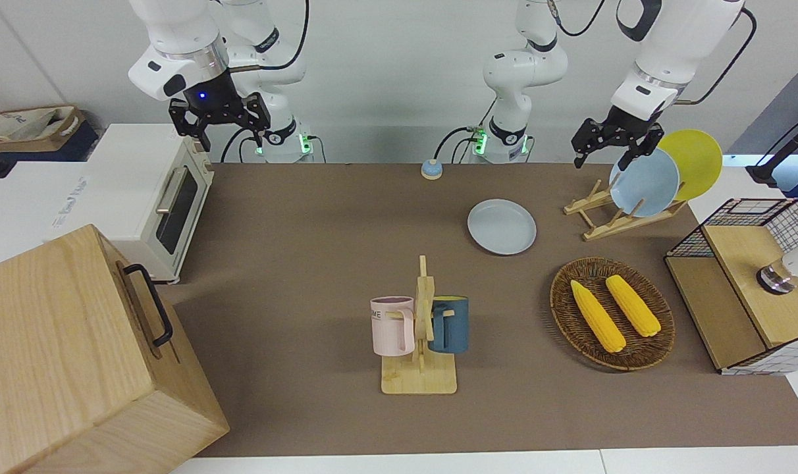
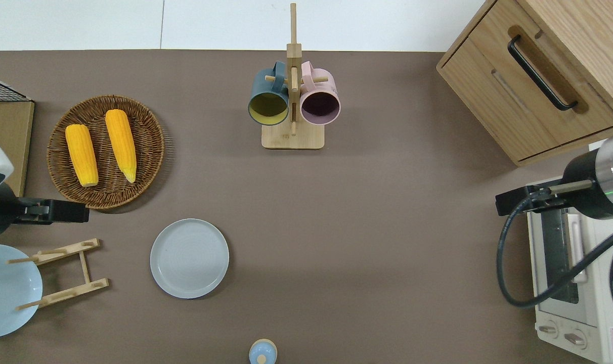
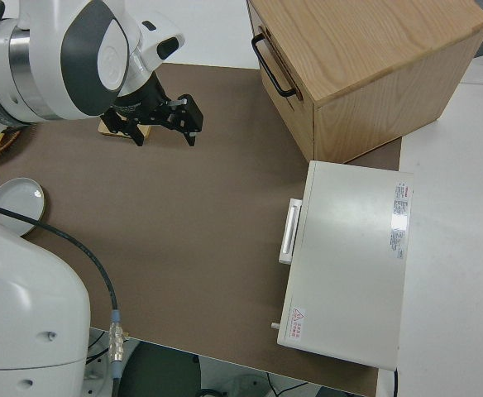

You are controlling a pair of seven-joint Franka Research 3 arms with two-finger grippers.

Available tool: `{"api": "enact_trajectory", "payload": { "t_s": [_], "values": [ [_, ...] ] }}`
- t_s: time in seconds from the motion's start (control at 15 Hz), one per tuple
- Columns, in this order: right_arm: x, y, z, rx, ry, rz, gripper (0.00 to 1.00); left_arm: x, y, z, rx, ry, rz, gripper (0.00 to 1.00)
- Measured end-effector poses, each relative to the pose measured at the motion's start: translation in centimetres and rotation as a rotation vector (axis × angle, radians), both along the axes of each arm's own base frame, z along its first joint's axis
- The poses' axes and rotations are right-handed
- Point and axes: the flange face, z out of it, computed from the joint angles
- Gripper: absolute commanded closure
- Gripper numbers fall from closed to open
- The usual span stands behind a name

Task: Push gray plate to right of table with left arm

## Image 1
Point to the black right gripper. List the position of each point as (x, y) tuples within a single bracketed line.
[(211, 99)]

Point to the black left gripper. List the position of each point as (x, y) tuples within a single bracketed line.
[(629, 124)]

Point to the gray plate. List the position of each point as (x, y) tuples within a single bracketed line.
[(502, 226)]

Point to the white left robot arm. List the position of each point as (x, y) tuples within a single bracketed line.
[(675, 39)]

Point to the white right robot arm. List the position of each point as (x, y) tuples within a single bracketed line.
[(175, 39)]

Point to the light blue plate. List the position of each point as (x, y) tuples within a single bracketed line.
[(646, 184)]

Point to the wooden plate rack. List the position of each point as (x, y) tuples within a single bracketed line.
[(610, 227)]

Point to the yellow plate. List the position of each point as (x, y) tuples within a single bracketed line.
[(698, 158)]

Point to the white toaster oven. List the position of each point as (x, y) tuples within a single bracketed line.
[(142, 178)]

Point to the black stand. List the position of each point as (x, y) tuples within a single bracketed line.
[(768, 174)]

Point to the brown table mat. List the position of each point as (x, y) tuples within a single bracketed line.
[(307, 250)]

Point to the cardboard box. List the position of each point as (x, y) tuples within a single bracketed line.
[(60, 137)]

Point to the yellow corn cob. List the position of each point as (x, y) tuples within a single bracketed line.
[(596, 316), (633, 306)]

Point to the brown wicker tray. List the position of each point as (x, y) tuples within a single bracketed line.
[(570, 309)]

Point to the blue service bell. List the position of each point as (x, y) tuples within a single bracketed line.
[(432, 170)]

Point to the white bag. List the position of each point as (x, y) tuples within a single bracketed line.
[(17, 124)]

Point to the dark blue mug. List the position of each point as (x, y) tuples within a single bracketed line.
[(453, 326)]

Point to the pink mug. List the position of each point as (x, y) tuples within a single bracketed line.
[(389, 329)]

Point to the wooden mug tree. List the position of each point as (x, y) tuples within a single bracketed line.
[(419, 378)]

